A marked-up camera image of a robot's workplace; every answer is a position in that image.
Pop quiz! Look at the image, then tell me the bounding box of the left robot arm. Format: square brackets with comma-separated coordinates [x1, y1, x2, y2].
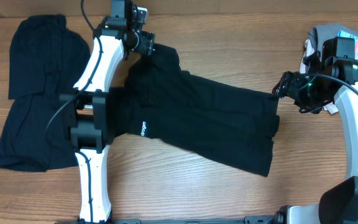
[59, 0, 155, 223]

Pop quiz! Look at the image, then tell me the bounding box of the beige garment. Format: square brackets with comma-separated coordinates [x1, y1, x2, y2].
[299, 39, 338, 115]

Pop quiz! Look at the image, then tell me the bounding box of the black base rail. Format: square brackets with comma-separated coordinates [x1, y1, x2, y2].
[54, 214, 291, 224]

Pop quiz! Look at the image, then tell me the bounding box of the black folded garment pile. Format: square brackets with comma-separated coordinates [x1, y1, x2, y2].
[0, 15, 90, 172]

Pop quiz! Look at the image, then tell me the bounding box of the grey t-shirt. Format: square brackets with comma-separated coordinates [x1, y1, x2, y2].
[305, 23, 357, 53]

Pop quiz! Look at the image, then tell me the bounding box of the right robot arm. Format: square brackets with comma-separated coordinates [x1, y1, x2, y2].
[270, 37, 358, 223]

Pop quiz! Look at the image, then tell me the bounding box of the black t-shirt with logo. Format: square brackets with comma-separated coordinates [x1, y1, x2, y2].
[108, 44, 280, 176]

